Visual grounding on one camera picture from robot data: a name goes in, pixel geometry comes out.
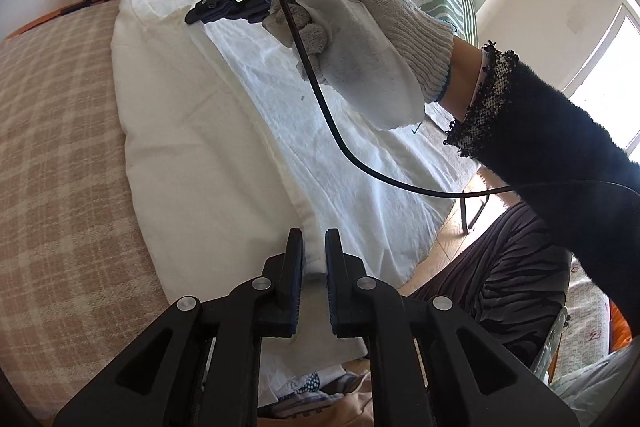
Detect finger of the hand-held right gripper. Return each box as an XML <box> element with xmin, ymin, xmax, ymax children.
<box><xmin>185</xmin><ymin>0</ymin><xmax>274</xmax><ymax>26</ymax></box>

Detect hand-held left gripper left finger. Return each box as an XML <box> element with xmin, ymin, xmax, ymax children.
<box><xmin>52</xmin><ymin>228</ymin><xmax>305</xmax><ymax>427</ymax></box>

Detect person's right forearm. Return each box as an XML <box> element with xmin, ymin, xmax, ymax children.
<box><xmin>434</xmin><ymin>39</ymin><xmax>640</xmax><ymax>338</ymax></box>

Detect dark striped skirt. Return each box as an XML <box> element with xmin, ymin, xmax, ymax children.
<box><xmin>400</xmin><ymin>202</ymin><xmax>573</xmax><ymax>375</ymax></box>

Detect dotted printed cloth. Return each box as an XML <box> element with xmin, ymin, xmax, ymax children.
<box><xmin>270</xmin><ymin>369</ymin><xmax>373</xmax><ymax>408</ymax></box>

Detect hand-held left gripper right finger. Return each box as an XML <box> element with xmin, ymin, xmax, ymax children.
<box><xmin>325</xmin><ymin>228</ymin><xmax>581</xmax><ymax>427</ymax></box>

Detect beige plaid blanket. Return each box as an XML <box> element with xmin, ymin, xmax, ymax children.
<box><xmin>0</xmin><ymin>0</ymin><xmax>281</xmax><ymax>427</ymax></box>

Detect person's right hand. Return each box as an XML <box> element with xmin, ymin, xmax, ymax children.
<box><xmin>262</xmin><ymin>0</ymin><xmax>454</xmax><ymax>132</ymax></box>

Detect white garment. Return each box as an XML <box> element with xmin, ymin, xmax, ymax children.
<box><xmin>110</xmin><ymin>0</ymin><xmax>481</xmax><ymax>408</ymax></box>

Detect pale patterned quilt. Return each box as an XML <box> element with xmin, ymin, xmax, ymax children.
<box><xmin>547</xmin><ymin>257</ymin><xmax>626</xmax><ymax>383</ymax></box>

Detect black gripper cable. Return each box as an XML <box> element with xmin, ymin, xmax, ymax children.
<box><xmin>272</xmin><ymin>0</ymin><xmax>640</xmax><ymax>198</ymax></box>

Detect metal chair legs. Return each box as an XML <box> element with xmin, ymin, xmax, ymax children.
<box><xmin>459</xmin><ymin>192</ymin><xmax>493</xmax><ymax>234</ymax></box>

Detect window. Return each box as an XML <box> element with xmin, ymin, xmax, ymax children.
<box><xmin>565</xmin><ymin>0</ymin><xmax>640</xmax><ymax>128</ymax></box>

